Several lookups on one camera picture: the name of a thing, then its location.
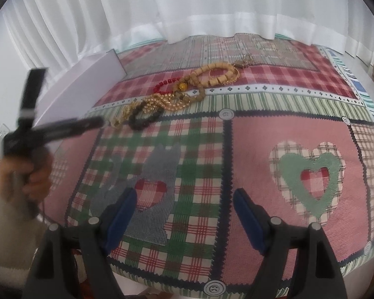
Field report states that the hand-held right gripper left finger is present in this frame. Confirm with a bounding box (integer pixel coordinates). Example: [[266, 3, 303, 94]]
[[22, 187, 138, 299]]

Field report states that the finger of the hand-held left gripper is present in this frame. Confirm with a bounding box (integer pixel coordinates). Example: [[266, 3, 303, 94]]
[[34, 115, 105, 141]]

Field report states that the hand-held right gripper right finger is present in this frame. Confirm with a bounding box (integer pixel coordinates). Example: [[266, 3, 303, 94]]
[[233, 187, 344, 299]]

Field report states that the white box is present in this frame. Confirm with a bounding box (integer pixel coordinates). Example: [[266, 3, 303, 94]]
[[36, 49, 127, 129]]

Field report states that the black bead bracelet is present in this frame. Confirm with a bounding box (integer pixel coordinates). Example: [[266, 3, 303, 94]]
[[128, 101, 163, 131]]

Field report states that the gold bead necklace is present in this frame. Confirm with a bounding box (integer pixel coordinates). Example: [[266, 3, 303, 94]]
[[111, 91, 191, 128]]

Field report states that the red bead bracelet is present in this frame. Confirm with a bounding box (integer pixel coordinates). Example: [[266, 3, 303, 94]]
[[152, 76, 183, 96]]

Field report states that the brown bead bracelet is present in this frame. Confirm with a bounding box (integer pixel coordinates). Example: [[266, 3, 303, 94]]
[[171, 80, 207, 104]]

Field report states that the gold bangle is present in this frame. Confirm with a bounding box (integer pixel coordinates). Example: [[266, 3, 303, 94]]
[[217, 68, 241, 85]]

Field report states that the tan wooden bead bracelet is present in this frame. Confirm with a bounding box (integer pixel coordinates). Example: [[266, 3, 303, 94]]
[[191, 63, 239, 88]]

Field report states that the gold chain pendant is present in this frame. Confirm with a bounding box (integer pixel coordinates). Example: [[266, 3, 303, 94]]
[[235, 54, 254, 69]]

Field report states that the person's left forearm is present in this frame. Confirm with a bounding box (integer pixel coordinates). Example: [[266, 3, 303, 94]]
[[0, 177, 50, 275]]

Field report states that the person's left hand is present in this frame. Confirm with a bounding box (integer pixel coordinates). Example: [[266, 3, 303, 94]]
[[0, 155, 54, 213]]

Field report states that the printed patchwork blanket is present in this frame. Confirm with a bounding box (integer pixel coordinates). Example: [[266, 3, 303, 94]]
[[43, 33, 374, 299]]

